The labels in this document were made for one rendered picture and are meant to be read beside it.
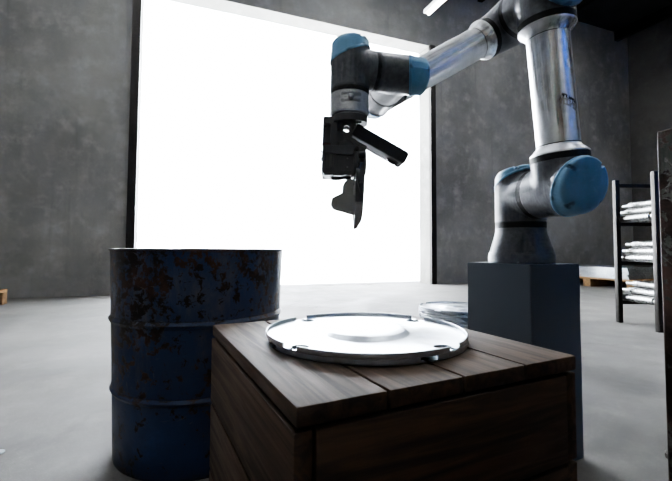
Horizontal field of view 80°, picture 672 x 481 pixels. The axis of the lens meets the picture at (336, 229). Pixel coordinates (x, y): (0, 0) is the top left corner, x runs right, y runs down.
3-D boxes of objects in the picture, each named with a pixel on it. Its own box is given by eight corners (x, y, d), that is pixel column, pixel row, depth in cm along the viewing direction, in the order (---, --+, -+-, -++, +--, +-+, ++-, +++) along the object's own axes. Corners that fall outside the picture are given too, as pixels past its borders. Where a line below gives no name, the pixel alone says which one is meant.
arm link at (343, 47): (379, 32, 75) (334, 26, 73) (378, 90, 74) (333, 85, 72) (366, 52, 82) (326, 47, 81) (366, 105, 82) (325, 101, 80)
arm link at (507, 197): (525, 224, 106) (524, 173, 107) (564, 221, 93) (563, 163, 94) (484, 223, 103) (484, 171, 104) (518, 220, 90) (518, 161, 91)
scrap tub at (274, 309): (115, 418, 113) (121, 248, 115) (264, 398, 128) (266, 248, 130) (82, 509, 74) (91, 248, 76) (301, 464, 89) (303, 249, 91)
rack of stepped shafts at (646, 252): (665, 334, 228) (660, 169, 232) (609, 320, 274) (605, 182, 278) (739, 334, 229) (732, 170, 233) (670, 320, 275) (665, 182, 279)
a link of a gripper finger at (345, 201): (330, 228, 76) (331, 180, 76) (361, 229, 76) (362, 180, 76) (331, 227, 72) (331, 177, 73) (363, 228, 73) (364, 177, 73)
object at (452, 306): (405, 307, 162) (405, 305, 162) (441, 301, 183) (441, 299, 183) (474, 316, 142) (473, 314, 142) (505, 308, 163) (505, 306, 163)
